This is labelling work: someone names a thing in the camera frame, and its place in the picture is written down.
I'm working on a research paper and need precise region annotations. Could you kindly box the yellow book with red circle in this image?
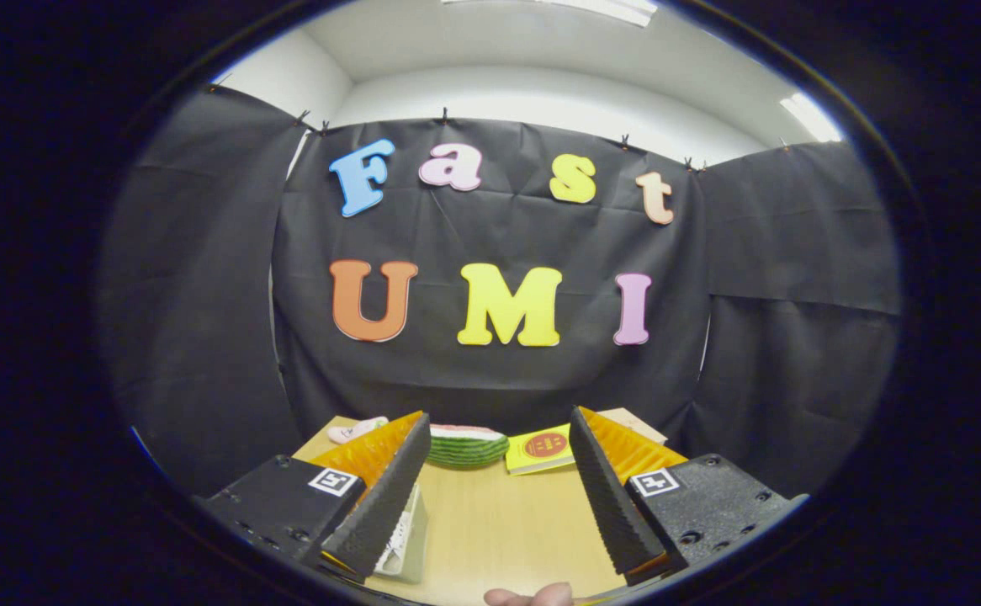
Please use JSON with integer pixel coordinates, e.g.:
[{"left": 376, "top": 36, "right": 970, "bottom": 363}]
[{"left": 504, "top": 424, "right": 581, "bottom": 476}]

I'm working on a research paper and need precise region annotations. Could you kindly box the cream fabric storage box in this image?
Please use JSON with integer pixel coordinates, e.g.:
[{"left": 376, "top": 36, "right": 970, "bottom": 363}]
[{"left": 371, "top": 483, "right": 431, "bottom": 585}]

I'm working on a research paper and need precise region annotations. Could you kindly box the tan cover book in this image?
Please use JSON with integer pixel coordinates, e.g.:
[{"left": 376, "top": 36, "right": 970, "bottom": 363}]
[{"left": 598, "top": 407, "right": 669, "bottom": 446}]

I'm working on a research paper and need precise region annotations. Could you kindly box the pink and green plush toy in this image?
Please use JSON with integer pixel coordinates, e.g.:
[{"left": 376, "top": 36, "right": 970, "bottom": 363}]
[{"left": 326, "top": 416, "right": 391, "bottom": 446}]

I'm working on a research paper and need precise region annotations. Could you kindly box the ceiling light panel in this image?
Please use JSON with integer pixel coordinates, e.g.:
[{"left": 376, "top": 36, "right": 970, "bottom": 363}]
[
  {"left": 779, "top": 92, "right": 845, "bottom": 143},
  {"left": 443, "top": 0, "right": 660, "bottom": 28}
]

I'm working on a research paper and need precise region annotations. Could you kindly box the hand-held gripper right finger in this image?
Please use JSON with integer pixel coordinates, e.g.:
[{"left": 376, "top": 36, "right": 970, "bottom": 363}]
[{"left": 569, "top": 406, "right": 809, "bottom": 587}]

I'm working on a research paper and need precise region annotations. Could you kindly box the watermelon slice plush toy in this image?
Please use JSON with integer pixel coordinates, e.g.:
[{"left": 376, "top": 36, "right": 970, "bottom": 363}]
[{"left": 426, "top": 423, "right": 511, "bottom": 470}]

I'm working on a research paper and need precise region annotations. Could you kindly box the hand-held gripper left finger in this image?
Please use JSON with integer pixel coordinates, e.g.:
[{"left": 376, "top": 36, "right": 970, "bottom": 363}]
[{"left": 200, "top": 411, "right": 432, "bottom": 582}]

